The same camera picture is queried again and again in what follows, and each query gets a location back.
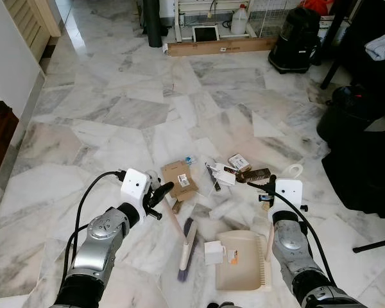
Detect broom with wooden handle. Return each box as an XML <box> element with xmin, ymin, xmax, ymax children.
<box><xmin>148</xmin><ymin>170</ymin><xmax>198</xmax><ymax>282</ymax></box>

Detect beige plastic dustpan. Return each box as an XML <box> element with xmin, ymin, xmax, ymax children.
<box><xmin>215</xmin><ymin>164</ymin><xmax>304</xmax><ymax>293</ymax></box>

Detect brown cardboard box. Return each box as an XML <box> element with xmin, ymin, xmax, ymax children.
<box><xmin>160</xmin><ymin>160</ymin><xmax>200</xmax><ymax>203</ymax></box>

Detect dark brown wrapper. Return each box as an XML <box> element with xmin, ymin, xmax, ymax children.
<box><xmin>241</xmin><ymin>168</ymin><xmax>271</xmax><ymax>182</ymax></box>

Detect small printed brown box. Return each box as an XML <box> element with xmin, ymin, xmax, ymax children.
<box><xmin>228</xmin><ymin>154</ymin><xmax>252</xmax><ymax>171</ymax></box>

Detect white paper tags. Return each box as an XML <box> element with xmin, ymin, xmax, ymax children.
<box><xmin>214</xmin><ymin>164</ymin><xmax>238</xmax><ymax>188</ymax></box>

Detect dark flat strip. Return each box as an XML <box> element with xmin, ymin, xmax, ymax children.
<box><xmin>205</xmin><ymin>164</ymin><xmax>221</xmax><ymax>194</ymax></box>

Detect small white carton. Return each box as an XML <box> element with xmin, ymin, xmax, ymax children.
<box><xmin>204</xmin><ymin>241</ymin><xmax>227</xmax><ymax>266</ymax></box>

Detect large black fabric case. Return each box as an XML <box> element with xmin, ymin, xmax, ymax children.
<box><xmin>321</xmin><ymin>115</ymin><xmax>385</xmax><ymax>218</ymax></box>

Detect black stand leg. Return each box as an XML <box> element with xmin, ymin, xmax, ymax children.
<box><xmin>353</xmin><ymin>237</ymin><xmax>385</xmax><ymax>253</ymax></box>

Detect long flat cardboard box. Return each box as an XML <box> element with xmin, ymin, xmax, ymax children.
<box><xmin>166</xmin><ymin>37</ymin><xmax>278</xmax><ymax>58</ymax></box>

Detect dark chair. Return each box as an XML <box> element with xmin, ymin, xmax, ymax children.
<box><xmin>343</xmin><ymin>0</ymin><xmax>385</xmax><ymax>90</ymax></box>

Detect black vacuum cleaner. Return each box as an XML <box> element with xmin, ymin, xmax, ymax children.
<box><xmin>268</xmin><ymin>6</ymin><xmax>322</xmax><ymax>74</ymax></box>

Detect white framed tablet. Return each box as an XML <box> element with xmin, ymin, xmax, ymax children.
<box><xmin>191</xmin><ymin>24</ymin><xmax>219</xmax><ymax>44</ymax></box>

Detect black slanted table leg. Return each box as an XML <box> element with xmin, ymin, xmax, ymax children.
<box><xmin>320</xmin><ymin>0</ymin><xmax>350</xmax><ymax>90</ymax></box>

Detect black upright cylinder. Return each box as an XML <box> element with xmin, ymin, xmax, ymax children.
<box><xmin>143</xmin><ymin>0</ymin><xmax>165</xmax><ymax>48</ymax></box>

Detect white metal rack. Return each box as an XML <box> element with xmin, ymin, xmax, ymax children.
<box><xmin>172</xmin><ymin>0</ymin><xmax>257</xmax><ymax>44</ymax></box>

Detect clear plastic jug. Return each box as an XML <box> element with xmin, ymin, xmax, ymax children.
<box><xmin>230</xmin><ymin>3</ymin><xmax>251</xmax><ymax>36</ymax></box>

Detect light blue folded cloth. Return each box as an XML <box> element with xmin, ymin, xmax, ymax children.
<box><xmin>365</xmin><ymin>29</ymin><xmax>385</xmax><ymax>62</ymax></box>

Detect red fabric item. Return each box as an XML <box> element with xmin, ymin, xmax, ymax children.
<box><xmin>300</xmin><ymin>0</ymin><xmax>334</xmax><ymax>15</ymax></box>

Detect wooden louvre door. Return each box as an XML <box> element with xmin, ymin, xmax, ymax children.
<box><xmin>3</xmin><ymin>0</ymin><xmax>62</xmax><ymax>62</ymax></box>

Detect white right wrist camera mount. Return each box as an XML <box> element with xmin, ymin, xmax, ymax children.
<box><xmin>275</xmin><ymin>180</ymin><xmax>304</xmax><ymax>211</ymax></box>

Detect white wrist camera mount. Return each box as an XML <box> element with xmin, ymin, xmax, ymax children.
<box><xmin>120</xmin><ymin>168</ymin><xmax>150</xmax><ymax>207</ymax></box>
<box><xmin>275</xmin><ymin>180</ymin><xmax>304</xmax><ymax>211</ymax></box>

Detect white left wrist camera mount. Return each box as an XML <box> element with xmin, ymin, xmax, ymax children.
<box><xmin>120</xmin><ymin>168</ymin><xmax>150</xmax><ymax>207</ymax></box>

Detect white wire mesh panel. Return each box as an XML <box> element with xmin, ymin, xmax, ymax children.
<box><xmin>250</xmin><ymin>0</ymin><xmax>302</xmax><ymax>38</ymax></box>

